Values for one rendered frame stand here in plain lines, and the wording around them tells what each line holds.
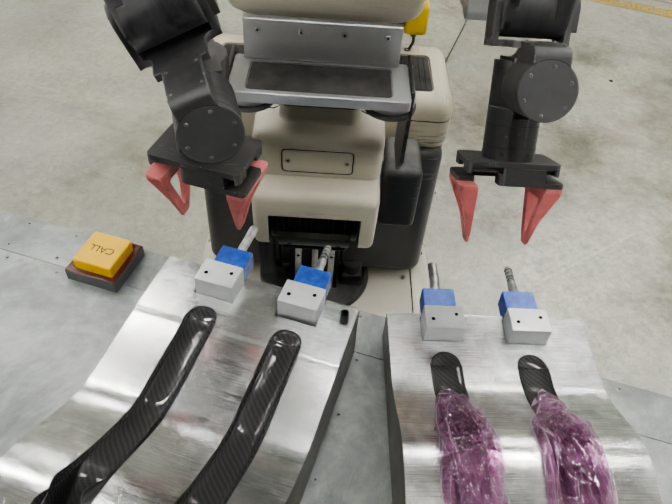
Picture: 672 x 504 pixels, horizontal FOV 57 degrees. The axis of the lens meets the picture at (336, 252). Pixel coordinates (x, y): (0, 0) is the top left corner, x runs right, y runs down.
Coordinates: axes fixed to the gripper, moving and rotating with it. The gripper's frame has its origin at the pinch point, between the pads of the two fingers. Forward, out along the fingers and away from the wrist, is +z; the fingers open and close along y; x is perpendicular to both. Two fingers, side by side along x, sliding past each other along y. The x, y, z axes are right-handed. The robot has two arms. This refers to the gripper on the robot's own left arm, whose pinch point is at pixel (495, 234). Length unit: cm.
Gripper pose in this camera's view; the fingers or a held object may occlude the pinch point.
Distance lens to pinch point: 74.9
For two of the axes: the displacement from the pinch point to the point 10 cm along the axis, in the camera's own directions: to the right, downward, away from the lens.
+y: 10.0, 0.5, 0.3
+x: -0.1, -3.4, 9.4
